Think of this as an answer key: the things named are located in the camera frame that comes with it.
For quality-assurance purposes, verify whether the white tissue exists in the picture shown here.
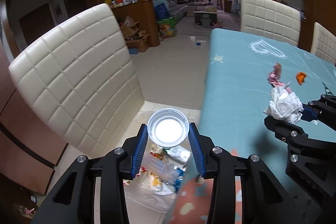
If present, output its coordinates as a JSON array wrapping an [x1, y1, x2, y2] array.
[[263, 86, 303, 124]]

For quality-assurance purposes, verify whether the clear plastic cup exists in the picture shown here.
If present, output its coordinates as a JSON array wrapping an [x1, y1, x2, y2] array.
[[147, 108, 189, 148]]

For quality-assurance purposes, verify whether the yellow orange snack bag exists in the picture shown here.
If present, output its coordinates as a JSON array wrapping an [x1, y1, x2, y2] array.
[[149, 174, 162, 192]]

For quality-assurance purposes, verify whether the blue snack wrapper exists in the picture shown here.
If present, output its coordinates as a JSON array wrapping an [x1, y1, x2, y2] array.
[[173, 168, 185, 188]]

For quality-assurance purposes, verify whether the orange small wrapper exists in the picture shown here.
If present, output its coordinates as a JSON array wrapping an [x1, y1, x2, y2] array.
[[295, 72, 307, 85]]

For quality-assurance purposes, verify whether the pink crumpled wrapper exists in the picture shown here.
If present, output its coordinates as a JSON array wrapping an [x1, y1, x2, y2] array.
[[268, 63, 292, 94]]

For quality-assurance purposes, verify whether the right cream leather chair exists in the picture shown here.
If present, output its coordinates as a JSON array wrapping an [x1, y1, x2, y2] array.
[[310, 22, 336, 65]]

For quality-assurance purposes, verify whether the cream leather chair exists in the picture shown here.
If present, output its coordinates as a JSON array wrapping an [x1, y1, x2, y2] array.
[[9, 4, 149, 158], [240, 0, 301, 46], [310, 22, 336, 65]]

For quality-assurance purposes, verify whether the teal patterned tablecloth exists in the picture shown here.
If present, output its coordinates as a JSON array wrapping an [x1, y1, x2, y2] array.
[[165, 29, 335, 223]]

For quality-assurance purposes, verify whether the clear plastic bin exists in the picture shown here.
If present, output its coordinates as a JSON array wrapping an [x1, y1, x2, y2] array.
[[123, 139, 191, 213]]

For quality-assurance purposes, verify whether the far cream leather chair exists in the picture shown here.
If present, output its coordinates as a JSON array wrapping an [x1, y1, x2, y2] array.
[[240, 0, 301, 46]]

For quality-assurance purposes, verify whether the near cream leather chair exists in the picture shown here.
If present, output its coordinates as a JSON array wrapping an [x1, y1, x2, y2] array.
[[9, 4, 149, 158]]

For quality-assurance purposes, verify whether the wooden coffee table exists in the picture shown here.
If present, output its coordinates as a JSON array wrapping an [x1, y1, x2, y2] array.
[[194, 7, 218, 25]]

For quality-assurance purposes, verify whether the colourful bag on floor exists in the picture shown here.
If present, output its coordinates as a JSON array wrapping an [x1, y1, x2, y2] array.
[[157, 16, 177, 39]]

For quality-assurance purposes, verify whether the grey sofa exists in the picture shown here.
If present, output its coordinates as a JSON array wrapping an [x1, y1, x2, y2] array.
[[153, 0, 188, 23]]

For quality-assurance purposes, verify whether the cardboard boxes pile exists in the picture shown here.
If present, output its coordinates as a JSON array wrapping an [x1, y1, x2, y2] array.
[[120, 16, 150, 54]]

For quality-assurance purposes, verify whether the wooden divider cabinet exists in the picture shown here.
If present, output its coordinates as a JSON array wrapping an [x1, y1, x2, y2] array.
[[112, 0, 160, 47]]

